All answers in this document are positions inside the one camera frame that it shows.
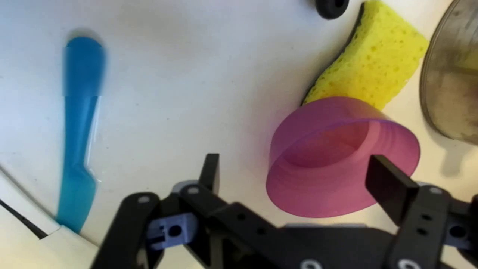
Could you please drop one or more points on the black and white spatula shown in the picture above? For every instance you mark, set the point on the black and white spatula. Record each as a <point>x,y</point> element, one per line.
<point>31,239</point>

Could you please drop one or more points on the yellow sponge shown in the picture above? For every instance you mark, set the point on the yellow sponge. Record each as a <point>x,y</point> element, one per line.
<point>384,50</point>

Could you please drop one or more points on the purple plastic bowl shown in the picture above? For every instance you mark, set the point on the purple plastic bowl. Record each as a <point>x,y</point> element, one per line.
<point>319,154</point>

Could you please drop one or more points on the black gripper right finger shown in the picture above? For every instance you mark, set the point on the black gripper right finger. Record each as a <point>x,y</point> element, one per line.
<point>419,213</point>

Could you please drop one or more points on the steel kettle black handle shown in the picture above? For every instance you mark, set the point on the steel kettle black handle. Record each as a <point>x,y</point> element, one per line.
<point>448,80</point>

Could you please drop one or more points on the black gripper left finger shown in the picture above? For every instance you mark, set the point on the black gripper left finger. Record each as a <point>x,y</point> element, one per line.
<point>145,225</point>

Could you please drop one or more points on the blue plastic knife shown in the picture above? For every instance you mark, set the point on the blue plastic knife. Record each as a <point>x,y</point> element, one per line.
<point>83,64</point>

